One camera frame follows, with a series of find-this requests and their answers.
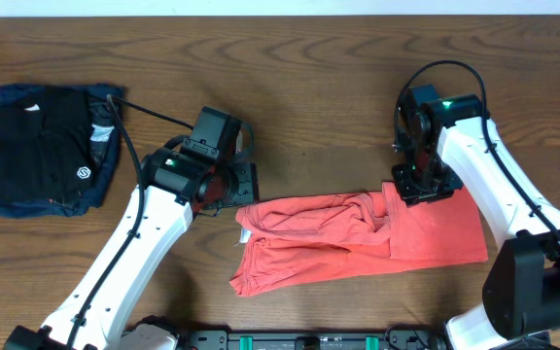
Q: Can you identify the folded navy blue garment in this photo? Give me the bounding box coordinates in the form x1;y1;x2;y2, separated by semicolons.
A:
0;84;123;219

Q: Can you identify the folded black polo shirt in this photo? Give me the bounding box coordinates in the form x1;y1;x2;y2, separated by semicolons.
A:
0;87;93;205

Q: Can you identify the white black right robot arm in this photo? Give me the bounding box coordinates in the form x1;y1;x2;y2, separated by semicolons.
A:
392;86;560;349

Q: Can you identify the black base cable loop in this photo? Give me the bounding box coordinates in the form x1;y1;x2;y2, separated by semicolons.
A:
384;323;430;350

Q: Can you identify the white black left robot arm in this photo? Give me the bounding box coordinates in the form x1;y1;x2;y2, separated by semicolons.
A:
3;141;259;350

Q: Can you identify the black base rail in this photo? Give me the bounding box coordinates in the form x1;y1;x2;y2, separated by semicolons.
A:
123;318;553;350

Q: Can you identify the red printed t-shirt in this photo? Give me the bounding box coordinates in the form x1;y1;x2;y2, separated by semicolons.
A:
229;182;488;297

